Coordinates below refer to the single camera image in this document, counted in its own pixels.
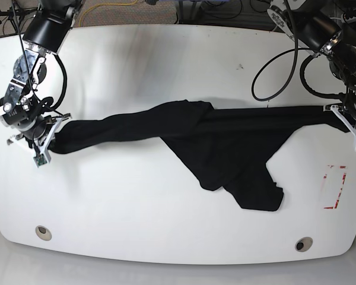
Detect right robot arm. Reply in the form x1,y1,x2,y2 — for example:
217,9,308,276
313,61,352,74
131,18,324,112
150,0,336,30
0,1,84,166

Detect black tripod stand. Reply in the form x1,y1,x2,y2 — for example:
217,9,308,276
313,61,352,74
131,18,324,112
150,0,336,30
0,1,38,36

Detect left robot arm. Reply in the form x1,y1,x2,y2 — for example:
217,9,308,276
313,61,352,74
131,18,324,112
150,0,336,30
268,1,356,149

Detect right table cable grommet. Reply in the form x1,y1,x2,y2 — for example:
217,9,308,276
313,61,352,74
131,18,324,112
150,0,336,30
295,237,313,252

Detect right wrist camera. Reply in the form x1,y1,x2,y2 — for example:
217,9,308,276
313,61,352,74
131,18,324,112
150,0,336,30
33,153,50,168

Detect red tape rectangle marking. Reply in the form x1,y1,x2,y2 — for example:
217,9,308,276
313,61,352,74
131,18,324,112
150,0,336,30
320,164,348,210

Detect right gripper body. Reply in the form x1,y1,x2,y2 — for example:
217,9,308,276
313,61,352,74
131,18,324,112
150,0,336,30
7,113,71,160

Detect black arm cable loop left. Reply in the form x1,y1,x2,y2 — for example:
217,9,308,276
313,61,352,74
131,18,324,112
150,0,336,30
251,38,324,102

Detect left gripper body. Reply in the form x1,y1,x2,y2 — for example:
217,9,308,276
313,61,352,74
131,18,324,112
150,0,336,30
323,104,356,144

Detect table cable grommet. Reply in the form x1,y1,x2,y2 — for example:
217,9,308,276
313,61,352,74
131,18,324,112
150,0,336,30
295,237,313,252
35,226,52,241

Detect yellow floor cable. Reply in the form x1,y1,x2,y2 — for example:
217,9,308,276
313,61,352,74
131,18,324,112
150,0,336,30
79,0,137,28

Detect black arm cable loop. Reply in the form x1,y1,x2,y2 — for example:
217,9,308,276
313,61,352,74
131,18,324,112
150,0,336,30
251,38,324,102
38,55,69,113

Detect left table cable grommet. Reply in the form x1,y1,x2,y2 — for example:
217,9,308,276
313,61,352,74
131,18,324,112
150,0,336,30
35,226,52,241

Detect black graphic T-shirt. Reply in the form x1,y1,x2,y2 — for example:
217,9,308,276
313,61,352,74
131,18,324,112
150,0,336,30
50,100,347,211

